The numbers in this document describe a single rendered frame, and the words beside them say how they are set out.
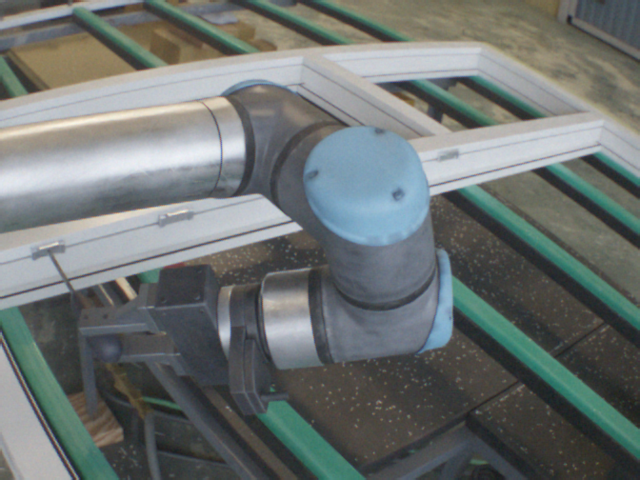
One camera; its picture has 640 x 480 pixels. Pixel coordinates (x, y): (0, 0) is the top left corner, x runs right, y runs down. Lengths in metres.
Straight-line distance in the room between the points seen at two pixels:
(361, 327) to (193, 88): 0.84
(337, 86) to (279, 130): 0.83
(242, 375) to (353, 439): 0.53
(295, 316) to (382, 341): 0.08
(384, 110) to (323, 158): 0.79
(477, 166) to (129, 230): 0.64
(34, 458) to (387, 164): 0.39
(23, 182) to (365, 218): 0.26
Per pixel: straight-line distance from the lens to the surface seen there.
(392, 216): 0.57
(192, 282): 0.70
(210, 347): 0.73
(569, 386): 0.95
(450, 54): 1.86
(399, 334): 0.68
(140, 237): 0.98
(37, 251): 0.91
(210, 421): 1.21
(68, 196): 0.58
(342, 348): 0.69
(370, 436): 1.19
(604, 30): 7.55
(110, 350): 0.76
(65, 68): 2.31
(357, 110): 1.44
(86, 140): 0.59
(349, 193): 0.57
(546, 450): 1.26
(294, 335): 0.68
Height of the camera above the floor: 1.44
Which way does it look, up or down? 32 degrees down
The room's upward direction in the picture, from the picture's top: 9 degrees clockwise
